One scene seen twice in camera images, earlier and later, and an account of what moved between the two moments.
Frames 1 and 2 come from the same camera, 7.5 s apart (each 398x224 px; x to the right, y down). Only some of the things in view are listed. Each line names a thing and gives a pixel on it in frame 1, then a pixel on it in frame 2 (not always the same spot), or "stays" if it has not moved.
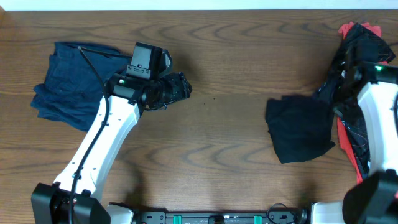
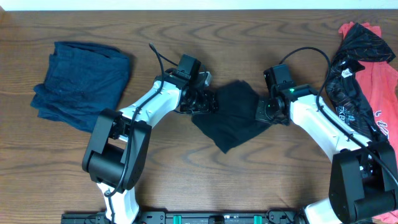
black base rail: [249, 218] stays
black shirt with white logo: [300, 126] → [234, 123]
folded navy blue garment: [73, 89] stays
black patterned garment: [361, 45] stays
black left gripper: [182, 89] → [210, 99]
